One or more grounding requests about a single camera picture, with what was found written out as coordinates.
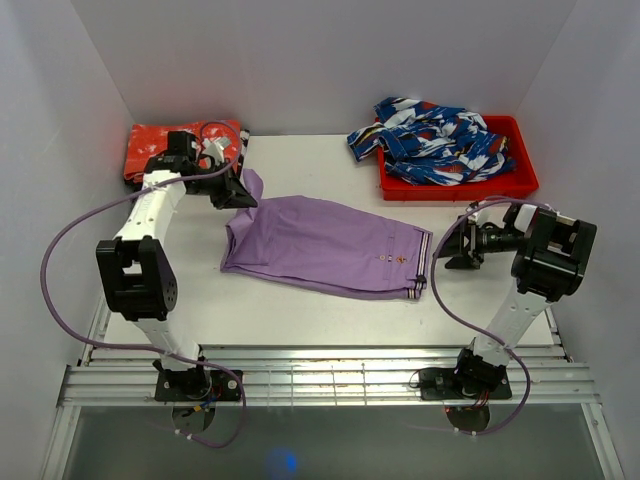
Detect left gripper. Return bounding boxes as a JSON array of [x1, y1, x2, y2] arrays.
[[188, 158, 258, 210]]

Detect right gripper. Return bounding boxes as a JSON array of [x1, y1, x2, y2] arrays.
[[433, 214, 523, 270]]

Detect purple trousers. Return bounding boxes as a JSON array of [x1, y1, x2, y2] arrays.
[[220, 169, 432, 300]]

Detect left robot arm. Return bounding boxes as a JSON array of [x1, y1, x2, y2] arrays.
[[96, 123, 257, 400]]

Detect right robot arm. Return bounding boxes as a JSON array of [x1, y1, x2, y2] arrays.
[[420, 197, 597, 399]]

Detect blue patterned trousers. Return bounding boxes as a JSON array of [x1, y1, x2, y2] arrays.
[[347, 97, 516, 187]]

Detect red plastic bin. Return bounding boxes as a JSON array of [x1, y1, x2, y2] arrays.
[[376, 115, 539, 202]]

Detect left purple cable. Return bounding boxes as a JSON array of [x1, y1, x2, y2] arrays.
[[39, 120, 247, 449]]

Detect purple cable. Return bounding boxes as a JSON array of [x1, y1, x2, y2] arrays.
[[407, 197, 549, 437], [39, 120, 247, 449]]

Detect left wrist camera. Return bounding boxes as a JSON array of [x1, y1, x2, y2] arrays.
[[201, 137, 232, 162]]

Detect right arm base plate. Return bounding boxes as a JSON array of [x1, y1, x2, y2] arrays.
[[409, 367, 513, 401]]

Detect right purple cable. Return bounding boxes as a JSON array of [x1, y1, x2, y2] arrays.
[[407, 197, 549, 437]]

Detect aluminium frame rail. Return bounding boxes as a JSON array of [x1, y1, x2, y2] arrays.
[[41, 343, 624, 479]]

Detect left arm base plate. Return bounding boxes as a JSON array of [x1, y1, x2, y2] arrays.
[[153, 370, 241, 403]]

